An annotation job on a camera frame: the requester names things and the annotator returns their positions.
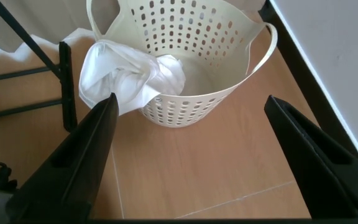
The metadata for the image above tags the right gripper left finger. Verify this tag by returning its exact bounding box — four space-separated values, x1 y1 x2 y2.
5 92 120 219

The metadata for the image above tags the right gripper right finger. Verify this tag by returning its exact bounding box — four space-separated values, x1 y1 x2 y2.
264 95 358 219

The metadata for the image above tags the white garment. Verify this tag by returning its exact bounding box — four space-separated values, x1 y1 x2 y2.
78 39 186 116

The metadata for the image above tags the black clothes rack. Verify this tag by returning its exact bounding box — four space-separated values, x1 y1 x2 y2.
0 0 79 133

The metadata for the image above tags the white laundry basket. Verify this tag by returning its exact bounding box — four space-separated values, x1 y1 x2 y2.
85 0 278 128

